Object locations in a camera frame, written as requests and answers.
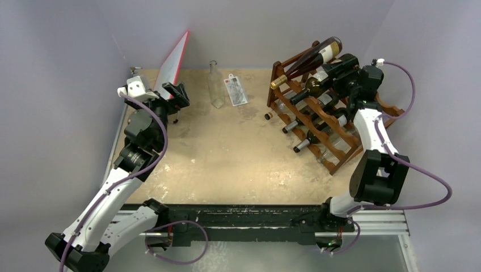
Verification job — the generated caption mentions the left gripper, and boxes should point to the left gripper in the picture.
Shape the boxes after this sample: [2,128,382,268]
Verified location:
[126,82,188,148]

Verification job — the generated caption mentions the dark green wine bottle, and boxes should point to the dark green wine bottle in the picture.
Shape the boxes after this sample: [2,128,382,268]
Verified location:
[289,71,333,105]

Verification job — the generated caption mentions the clear glass bottle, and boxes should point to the clear glass bottle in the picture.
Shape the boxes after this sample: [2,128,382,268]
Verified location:
[207,60,225,109]

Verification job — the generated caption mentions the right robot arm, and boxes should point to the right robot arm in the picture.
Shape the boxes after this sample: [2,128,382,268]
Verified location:
[318,53,409,231]

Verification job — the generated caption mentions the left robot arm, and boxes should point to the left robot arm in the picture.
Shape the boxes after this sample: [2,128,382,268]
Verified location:
[45,82,190,271]

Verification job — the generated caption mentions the gold capped red wine bottle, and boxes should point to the gold capped red wine bottle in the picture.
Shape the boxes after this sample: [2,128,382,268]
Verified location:
[270,36,343,90]

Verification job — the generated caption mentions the silver capped bottle upper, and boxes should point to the silver capped bottle upper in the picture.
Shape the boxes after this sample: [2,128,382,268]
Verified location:
[282,91,339,134]

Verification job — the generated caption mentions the silver capped bottle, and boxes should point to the silver capped bottle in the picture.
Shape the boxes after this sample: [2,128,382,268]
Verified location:
[282,91,339,134]
[292,108,353,154]

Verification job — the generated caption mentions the wooden wine rack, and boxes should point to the wooden wine rack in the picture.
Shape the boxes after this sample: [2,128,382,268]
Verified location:
[267,40,405,176]

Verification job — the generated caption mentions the clear bottle in rack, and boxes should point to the clear bottle in rack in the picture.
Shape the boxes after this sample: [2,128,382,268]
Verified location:
[315,124,364,166]

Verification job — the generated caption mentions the silver capped bottle lower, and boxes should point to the silver capped bottle lower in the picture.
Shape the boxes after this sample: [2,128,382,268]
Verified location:
[292,108,353,154]

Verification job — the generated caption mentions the red framed whiteboard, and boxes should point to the red framed whiteboard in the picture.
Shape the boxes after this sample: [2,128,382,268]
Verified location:
[154,30,189,100]

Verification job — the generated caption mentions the white printed card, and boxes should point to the white printed card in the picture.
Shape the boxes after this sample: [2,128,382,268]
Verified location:
[223,74,250,107]

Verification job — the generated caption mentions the small dark cork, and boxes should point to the small dark cork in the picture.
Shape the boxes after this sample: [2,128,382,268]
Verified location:
[264,112,273,120]

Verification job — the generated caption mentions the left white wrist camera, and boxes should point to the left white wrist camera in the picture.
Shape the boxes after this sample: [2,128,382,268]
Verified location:
[117,75,160,103]

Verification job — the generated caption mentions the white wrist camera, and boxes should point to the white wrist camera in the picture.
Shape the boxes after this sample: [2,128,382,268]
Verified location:
[117,75,160,103]
[372,58,385,68]

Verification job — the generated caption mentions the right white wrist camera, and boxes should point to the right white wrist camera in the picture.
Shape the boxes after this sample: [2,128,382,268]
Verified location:
[372,58,385,68]

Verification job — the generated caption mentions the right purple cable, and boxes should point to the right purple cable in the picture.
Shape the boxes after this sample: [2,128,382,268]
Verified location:
[347,61,453,216]

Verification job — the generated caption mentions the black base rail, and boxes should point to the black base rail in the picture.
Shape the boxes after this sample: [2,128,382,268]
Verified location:
[112,203,410,248]

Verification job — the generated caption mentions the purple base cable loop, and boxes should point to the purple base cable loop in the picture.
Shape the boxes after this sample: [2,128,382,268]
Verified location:
[144,221,209,266]

